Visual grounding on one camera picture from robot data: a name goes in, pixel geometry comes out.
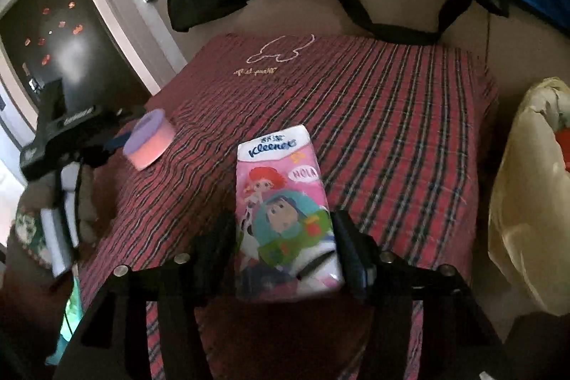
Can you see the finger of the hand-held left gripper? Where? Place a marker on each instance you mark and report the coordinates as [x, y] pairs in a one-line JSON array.
[[131, 114], [119, 141]]

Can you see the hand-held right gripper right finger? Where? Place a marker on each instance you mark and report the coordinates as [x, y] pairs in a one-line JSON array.
[[352, 264]]

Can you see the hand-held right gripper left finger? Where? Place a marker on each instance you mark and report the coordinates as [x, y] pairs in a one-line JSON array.
[[213, 264]]

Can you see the pink container with purple lid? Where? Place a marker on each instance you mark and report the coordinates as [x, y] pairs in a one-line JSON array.
[[149, 138]]

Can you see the cartoon print tissue pack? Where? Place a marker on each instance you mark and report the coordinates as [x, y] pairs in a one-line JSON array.
[[285, 219]]

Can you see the beige plastic bag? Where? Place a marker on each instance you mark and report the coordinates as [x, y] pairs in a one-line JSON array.
[[521, 206]]

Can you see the person's left forearm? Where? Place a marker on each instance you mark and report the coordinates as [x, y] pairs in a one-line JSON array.
[[29, 237]]

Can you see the door lock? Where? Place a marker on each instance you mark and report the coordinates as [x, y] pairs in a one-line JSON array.
[[33, 85]]

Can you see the black door with red stickers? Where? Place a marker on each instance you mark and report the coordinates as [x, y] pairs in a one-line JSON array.
[[67, 37]]

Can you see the red plaid tablecloth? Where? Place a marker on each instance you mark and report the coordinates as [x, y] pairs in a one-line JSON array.
[[378, 117]]

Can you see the teal cloth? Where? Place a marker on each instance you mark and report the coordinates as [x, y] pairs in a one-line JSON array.
[[67, 308]]

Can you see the red snack packet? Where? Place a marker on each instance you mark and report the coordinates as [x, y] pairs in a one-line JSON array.
[[563, 153]]

